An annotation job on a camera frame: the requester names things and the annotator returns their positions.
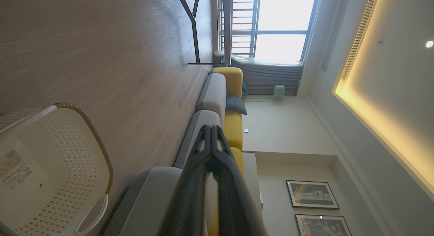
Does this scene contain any large dark teal cushion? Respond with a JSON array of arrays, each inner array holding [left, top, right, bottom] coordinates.
[[225, 94, 247, 115]]

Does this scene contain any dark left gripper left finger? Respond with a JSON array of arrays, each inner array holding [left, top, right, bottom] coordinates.
[[158, 125, 213, 236]]

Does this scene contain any grey and yellow sofa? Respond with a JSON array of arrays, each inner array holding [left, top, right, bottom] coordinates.
[[102, 67, 264, 236]]

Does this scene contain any paper label sticker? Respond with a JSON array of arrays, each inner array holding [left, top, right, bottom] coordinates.
[[0, 149, 34, 189]]

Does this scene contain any long ceiling air vent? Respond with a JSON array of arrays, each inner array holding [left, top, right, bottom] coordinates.
[[340, 0, 379, 80]]

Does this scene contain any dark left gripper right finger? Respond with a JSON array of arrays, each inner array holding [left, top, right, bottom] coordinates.
[[211, 125, 268, 236]]

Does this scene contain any window balcony railing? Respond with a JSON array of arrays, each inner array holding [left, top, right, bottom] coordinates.
[[217, 0, 261, 58]]

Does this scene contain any cream perforated laundry basket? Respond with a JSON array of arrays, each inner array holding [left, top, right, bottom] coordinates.
[[0, 102, 114, 236]]

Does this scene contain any black metal frame table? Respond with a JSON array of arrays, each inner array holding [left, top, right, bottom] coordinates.
[[165, 0, 233, 66]]

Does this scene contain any black framed wall picture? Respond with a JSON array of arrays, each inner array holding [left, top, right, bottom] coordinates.
[[286, 180, 339, 210], [295, 214, 352, 236]]

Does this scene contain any grey pleated curtain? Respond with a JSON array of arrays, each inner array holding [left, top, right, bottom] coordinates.
[[231, 55, 303, 96]]

